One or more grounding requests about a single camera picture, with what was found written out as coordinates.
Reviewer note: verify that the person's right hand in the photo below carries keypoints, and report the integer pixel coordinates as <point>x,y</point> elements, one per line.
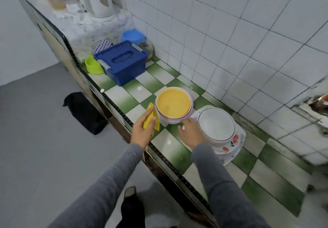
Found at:
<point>191,133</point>

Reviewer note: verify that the person's left hand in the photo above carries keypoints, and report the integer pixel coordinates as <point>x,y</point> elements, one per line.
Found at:
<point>141,133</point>

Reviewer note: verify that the cream plastic bowl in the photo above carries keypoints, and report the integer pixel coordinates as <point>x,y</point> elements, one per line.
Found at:
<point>174,120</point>

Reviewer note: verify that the person's right forearm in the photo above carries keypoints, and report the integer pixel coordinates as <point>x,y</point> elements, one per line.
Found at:
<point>225,189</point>

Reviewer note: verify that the person's black shoe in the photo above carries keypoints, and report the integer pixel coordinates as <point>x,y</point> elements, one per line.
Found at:
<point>197,218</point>
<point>132,210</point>

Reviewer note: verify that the blue plastic box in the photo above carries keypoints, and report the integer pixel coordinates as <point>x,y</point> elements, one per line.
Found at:
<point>120,61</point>

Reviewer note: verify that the lime green plastic bowl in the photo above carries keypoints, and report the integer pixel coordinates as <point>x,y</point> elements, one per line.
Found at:
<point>93,66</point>

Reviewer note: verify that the glass jar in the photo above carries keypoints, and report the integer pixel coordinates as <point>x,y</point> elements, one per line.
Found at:
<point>148,48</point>

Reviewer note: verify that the blue white checked cloth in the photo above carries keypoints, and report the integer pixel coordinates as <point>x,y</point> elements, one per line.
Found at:
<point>102,46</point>

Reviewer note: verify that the blue plastic bowl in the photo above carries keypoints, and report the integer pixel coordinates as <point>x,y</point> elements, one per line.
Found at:
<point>134,35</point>

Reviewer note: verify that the clear plastic bag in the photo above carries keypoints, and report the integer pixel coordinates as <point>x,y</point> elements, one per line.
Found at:
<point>82,25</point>

